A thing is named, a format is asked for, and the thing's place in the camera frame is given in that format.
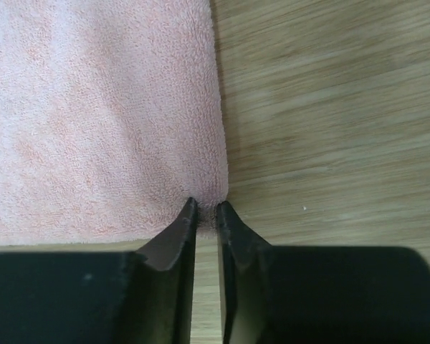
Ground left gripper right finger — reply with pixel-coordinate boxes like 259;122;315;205
216;202;430;343

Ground plain pink towel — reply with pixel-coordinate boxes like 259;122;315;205
0;1;228;246

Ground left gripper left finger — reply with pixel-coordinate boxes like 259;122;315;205
0;199;198;343

